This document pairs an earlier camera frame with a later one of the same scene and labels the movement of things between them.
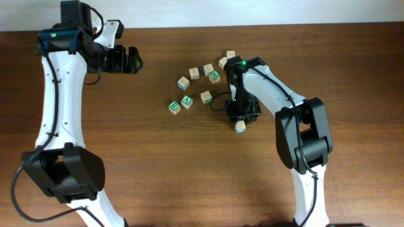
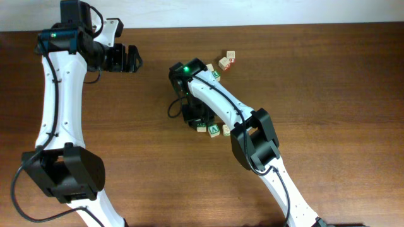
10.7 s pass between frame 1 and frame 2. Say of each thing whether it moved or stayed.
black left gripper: stayed
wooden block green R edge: moved
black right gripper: moved
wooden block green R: stayed
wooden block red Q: stayed
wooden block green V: moved
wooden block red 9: stayed
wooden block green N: moved
